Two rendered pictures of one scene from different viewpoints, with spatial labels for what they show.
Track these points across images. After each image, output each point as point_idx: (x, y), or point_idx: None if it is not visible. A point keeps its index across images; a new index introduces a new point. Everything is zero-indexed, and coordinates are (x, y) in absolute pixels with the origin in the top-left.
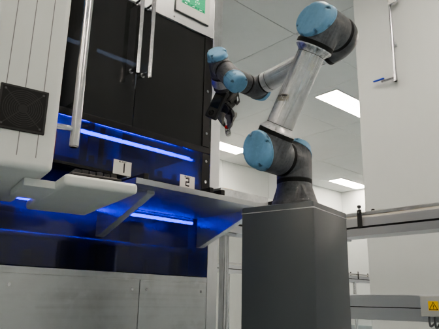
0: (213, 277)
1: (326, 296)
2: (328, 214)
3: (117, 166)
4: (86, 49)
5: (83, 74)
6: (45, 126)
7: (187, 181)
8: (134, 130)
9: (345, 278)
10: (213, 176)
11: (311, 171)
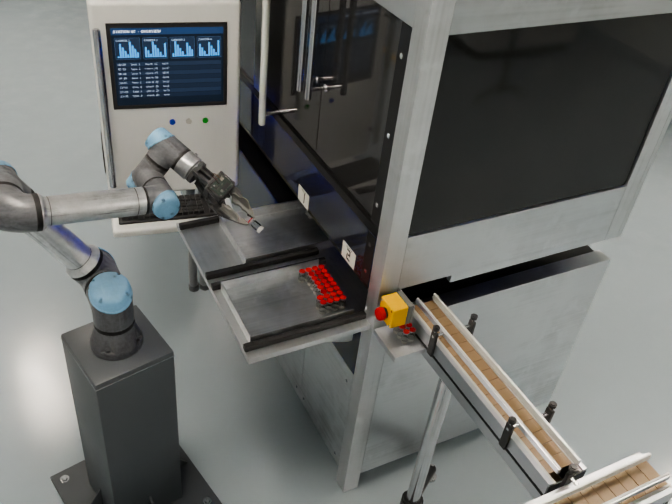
0: (358, 382)
1: (79, 405)
2: (75, 361)
3: (300, 192)
4: (102, 120)
5: (104, 138)
6: (105, 168)
7: (348, 255)
8: (313, 159)
9: (97, 425)
10: (375, 271)
11: (95, 321)
